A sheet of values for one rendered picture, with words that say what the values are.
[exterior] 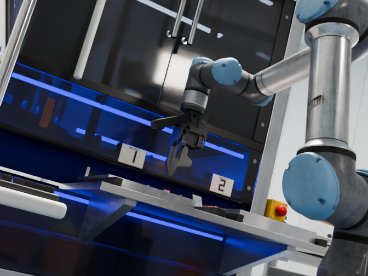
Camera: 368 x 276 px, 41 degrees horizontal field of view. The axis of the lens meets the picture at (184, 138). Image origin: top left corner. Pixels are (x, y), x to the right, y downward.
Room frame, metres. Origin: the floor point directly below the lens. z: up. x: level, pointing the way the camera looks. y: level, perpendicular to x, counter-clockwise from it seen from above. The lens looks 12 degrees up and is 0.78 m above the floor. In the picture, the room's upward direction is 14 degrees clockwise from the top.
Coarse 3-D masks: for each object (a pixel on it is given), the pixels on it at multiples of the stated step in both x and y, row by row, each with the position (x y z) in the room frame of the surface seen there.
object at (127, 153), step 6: (126, 150) 1.56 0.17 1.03; (132, 150) 1.56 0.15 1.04; (138, 150) 1.57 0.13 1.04; (120, 156) 1.55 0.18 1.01; (126, 156) 1.56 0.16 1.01; (132, 156) 1.57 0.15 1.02; (138, 156) 1.57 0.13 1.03; (144, 156) 1.58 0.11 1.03; (126, 162) 1.56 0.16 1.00; (132, 162) 1.57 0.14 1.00; (138, 162) 1.57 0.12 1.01
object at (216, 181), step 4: (212, 176) 1.68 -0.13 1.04; (216, 176) 1.69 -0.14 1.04; (220, 176) 1.69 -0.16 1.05; (212, 180) 1.68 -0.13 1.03; (216, 180) 1.69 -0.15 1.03; (228, 180) 1.71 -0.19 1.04; (232, 180) 1.71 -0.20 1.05; (212, 184) 1.68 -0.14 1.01; (216, 184) 1.69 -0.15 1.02; (228, 184) 1.71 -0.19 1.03; (232, 184) 1.71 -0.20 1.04; (212, 188) 1.69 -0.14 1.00; (216, 188) 1.69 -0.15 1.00; (220, 188) 1.70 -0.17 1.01; (224, 188) 1.70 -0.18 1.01; (228, 188) 1.71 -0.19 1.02; (216, 192) 1.69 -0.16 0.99; (220, 192) 1.70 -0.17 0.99; (224, 192) 1.70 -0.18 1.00; (228, 192) 1.71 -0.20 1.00; (228, 196) 1.71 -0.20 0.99
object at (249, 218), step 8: (224, 208) 1.39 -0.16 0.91; (248, 216) 1.32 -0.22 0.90; (256, 216) 1.32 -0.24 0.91; (248, 224) 1.32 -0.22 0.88; (256, 224) 1.33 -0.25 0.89; (264, 224) 1.34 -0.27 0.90; (272, 224) 1.35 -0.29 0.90; (280, 224) 1.36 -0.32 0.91; (288, 224) 1.36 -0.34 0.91; (280, 232) 1.36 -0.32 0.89; (288, 232) 1.37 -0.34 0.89; (296, 232) 1.38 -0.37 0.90; (304, 232) 1.39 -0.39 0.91; (312, 232) 1.40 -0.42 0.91; (304, 240) 1.39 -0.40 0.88; (312, 240) 1.40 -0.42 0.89
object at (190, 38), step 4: (200, 0) 1.54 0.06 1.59; (200, 4) 1.54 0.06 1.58; (196, 8) 1.54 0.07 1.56; (200, 8) 1.54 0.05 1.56; (196, 12) 1.54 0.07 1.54; (200, 12) 1.55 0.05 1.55; (196, 16) 1.54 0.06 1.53; (196, 20) 1.54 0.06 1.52; (192, 24) 1.54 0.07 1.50; (196, 24) 1.54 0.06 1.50; (192, 28) 1.54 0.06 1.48; (196, 28) 1.55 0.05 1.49; (192, 32) 1.54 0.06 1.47; (188, 36) 1.54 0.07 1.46; (192, 36) 1.54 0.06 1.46; (184, 40) 1.59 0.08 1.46; (188, 40) 1.54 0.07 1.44; (192, 40) 1.54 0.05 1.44; (188, 44) 1.55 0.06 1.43
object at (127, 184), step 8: (88, 176) 1.47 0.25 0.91; (96, 176) 1.38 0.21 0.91; (104, 176) 1.31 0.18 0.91; (112, 176) 1.28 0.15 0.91; (128, 184) 1.30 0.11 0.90; (136, 184) 1.31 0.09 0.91; (144, 192) 1.32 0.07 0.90; (152, 192) 1.33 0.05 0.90; (160, 192) 1.34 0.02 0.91; (168, 192) 1.34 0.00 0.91; (168, 200) 1.35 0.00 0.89; (176, 200) 1.36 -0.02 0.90; (184, 200) 1.36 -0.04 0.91; (192, 200) 1.37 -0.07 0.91
